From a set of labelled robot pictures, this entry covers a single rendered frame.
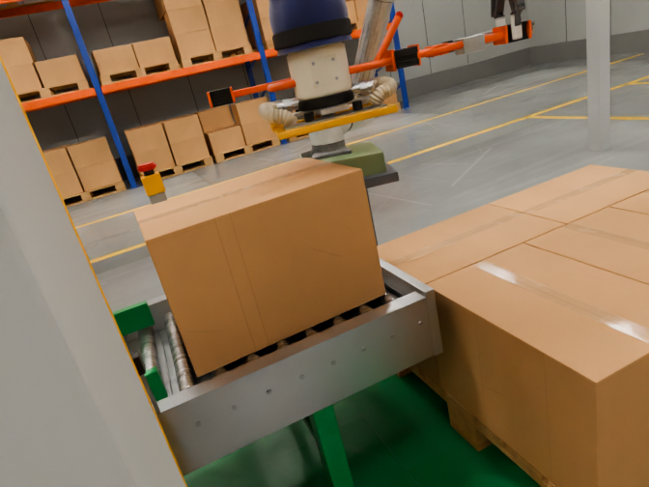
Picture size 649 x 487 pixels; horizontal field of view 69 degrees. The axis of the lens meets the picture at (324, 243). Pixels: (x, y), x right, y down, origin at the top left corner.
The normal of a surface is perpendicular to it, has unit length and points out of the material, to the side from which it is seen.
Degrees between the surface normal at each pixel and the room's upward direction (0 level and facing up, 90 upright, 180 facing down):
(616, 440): 90
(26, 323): 90
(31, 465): 90
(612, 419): 90
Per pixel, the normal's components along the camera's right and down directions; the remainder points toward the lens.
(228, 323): 0.42, 0.24
